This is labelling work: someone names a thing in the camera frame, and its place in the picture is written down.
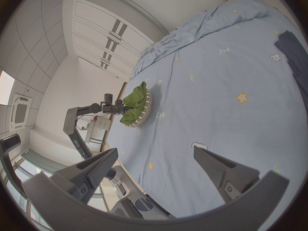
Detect window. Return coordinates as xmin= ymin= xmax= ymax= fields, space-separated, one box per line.
xmin=5 ymin=153 xmax=110 ymax=226

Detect round woven basket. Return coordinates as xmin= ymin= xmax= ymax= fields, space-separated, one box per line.
xmin=124 ymin=90 xmax=153 ymax=128

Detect white wardrobe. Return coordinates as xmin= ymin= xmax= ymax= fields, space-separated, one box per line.
xmin=72 ymin=0 xmax=169 ymax=81

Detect green shorts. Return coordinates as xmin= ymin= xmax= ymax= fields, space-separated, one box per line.
xmin=120 ymin=81 xmax=149 ymax=125

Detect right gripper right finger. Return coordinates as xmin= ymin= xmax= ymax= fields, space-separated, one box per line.
xmin=193 ymin=145 xmax=260 ymax=202

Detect dark blue T-shirt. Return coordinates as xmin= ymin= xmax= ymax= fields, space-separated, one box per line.
xmin=274 ymin=30 xmax=308 ymax=96

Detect ceiling air conditioner unit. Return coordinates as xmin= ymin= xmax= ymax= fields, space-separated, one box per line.
xmin=9 ymin=93 xmax=33 ymax=130

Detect bed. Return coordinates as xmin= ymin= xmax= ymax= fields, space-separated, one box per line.
xmin=103 ymin=0 xmax=308 ymax=219

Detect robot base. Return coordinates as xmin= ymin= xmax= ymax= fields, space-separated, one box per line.
xmin=100 ymin=164 xmax=178 ymax=219

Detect blue-green curtain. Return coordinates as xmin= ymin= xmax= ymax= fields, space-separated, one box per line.
xmin=14 ymin=149 xmax=65 ymax=175

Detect ceiling light panel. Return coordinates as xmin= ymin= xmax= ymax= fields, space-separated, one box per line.
xmin=0 ymin=70 xmax=15 ymax=106

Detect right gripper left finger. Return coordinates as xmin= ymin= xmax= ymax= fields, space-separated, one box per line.
xmin=51 ymin=147 xmax=119 ymax=205

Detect pale blue quilt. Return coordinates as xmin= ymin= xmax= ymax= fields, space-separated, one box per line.
xmin=131 ymin=0 xmax=269 ymax=77

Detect white desk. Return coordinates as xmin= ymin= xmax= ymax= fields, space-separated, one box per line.
xmin=81 ymin=116 xmax=112 ymax=144

